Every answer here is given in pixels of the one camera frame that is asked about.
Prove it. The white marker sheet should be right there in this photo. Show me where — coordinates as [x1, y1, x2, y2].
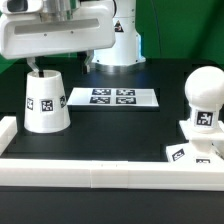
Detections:
[68, 87, 159, 107]

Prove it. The white front fence wall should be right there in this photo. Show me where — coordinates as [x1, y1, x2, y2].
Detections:
[0, 159, 224, 191]

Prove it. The white lamp base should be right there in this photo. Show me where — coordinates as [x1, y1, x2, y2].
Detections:
[166, 120, 224, 164]

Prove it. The white lamp shade cone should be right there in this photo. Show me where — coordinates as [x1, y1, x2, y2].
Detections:
[24, 70, 70, 133]

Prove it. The white left fence wall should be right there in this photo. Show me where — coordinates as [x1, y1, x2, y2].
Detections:
[0, 116, 18, 156]

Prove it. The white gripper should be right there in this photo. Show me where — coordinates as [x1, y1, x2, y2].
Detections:
[0, 0, 115, 78]

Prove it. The white lamp bulb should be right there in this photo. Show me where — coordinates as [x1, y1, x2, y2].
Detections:
[185, 66, 224, 133]

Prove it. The white fence wall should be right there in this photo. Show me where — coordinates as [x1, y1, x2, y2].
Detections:
[0, 116, 18, 156]
[0, 159, 224, 191]

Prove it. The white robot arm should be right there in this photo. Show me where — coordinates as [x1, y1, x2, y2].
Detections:
[0, 0, 145, 77]

